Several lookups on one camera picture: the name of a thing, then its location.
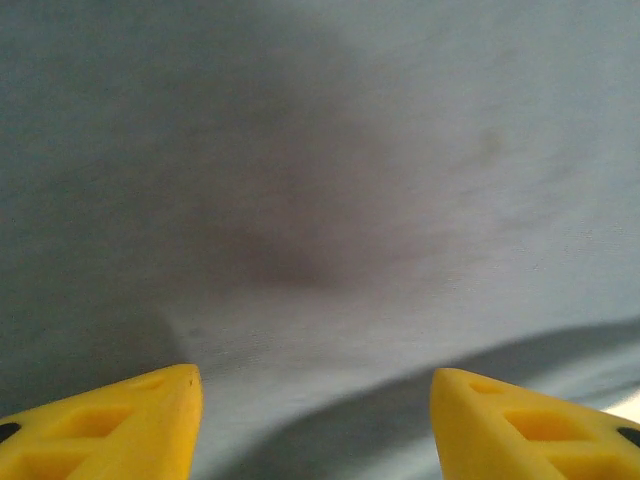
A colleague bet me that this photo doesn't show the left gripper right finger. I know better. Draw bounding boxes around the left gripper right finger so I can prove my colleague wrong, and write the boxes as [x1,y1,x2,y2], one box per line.
[430,368,640,480]

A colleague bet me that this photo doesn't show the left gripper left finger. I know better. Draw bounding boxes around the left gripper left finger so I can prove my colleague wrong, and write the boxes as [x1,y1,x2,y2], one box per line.
[0,363,204,480]

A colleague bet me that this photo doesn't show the grey-blue t-shirt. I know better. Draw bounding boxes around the grey-blue t-shirt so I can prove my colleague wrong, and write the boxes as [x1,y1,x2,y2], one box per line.
[0,0,640,480]

